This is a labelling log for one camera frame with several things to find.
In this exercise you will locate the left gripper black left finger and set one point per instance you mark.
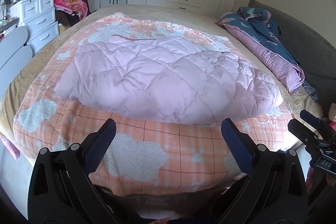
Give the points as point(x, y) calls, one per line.
point(60, 188)

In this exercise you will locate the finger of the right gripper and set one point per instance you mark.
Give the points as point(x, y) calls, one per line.
point(302, 132)
point(319, 124)

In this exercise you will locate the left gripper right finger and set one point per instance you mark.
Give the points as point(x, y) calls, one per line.
point(273, 190)

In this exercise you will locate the pink quilted jacket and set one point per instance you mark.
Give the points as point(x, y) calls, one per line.
point(167, 80)

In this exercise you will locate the pink yellow clothes pile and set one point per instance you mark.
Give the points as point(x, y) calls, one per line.
point(72, 7)

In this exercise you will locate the person's right hand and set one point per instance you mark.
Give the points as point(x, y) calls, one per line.
point(321, 193)

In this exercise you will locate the grey upholstered headboard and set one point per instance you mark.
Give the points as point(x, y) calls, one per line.
point(315, 55)

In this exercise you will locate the blue pink floral duvet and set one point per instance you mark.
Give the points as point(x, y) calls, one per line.
point(258, 30)

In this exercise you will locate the white oval table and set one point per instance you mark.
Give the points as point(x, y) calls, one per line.
point(15, 55)

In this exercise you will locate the bed with beige sheet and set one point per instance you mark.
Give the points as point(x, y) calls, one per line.
point(16, 91)

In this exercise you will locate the white drawer cabinet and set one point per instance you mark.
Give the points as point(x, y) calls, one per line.
point(38, 16)

